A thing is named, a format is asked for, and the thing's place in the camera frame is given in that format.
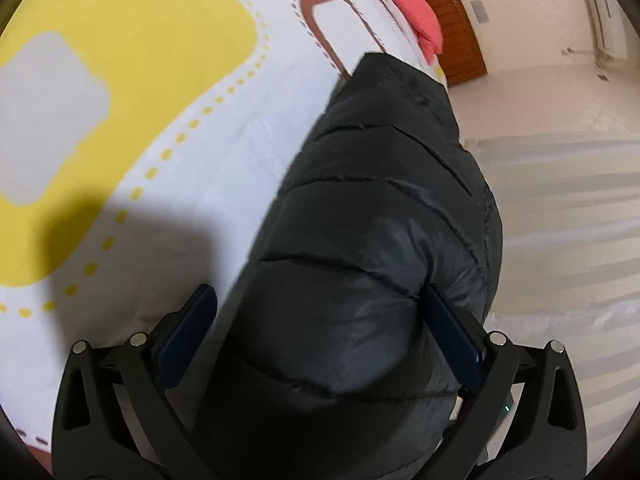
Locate white wall air conditioner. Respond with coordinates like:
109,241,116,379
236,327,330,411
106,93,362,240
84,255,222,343
585,0,628,70

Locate black puffer down jacket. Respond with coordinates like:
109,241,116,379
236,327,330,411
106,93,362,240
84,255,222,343
193,53,502,479

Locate grey wall switch panel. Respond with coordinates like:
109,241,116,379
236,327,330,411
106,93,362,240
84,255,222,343
471,0,490,24

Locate white patterned bed sheet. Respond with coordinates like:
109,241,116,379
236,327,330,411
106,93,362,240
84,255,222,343
1,0,445,452

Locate coral red pillow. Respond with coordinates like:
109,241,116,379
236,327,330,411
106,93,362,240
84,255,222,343
361,0,445,59

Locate beige window curtain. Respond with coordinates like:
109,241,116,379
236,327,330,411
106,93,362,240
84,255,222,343
466,131,640,464

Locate wooden headboard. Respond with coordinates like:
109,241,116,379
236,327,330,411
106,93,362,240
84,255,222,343
425,0,487,86

